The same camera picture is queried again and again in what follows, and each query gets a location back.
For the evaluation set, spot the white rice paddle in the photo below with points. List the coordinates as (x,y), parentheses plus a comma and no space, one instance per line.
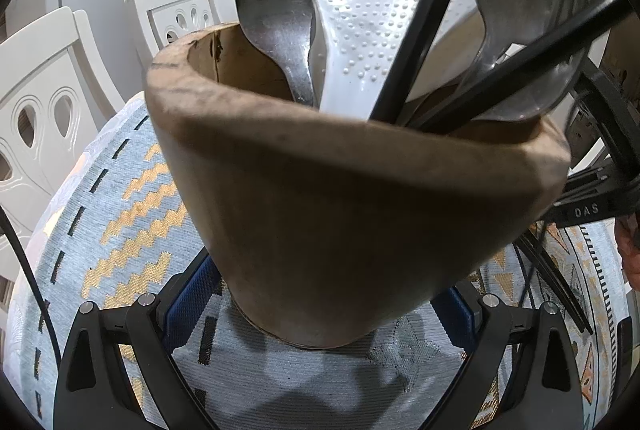
(360,0)

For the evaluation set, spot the patterned blue tablecloth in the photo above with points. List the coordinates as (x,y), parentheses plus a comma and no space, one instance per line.
(125,220)

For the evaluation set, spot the person's right hand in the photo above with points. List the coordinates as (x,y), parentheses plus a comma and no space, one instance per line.
(631,255)

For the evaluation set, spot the bundle of black chopsticks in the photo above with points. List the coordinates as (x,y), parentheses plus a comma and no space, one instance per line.
(565,292)

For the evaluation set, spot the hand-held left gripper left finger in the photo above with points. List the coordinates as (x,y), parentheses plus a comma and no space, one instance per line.
(192,305)

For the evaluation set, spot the bamboo utensil holder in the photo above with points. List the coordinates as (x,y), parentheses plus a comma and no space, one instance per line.
(325,220)

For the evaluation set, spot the single black chopstick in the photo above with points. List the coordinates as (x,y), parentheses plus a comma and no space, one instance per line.
(550,43)
(425,15)

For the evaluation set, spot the white wooden chair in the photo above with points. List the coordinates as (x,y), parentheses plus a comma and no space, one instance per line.
(170,5)
(50,60)

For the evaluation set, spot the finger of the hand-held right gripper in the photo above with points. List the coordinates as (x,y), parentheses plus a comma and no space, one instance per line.
(617,120)

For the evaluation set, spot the dark rectangular object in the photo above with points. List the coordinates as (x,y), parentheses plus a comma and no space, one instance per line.
(625,345)

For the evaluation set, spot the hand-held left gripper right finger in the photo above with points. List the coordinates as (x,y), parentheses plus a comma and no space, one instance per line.
(460,320)

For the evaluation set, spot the pale floral table cover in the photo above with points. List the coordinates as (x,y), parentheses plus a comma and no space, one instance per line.
(60,175)

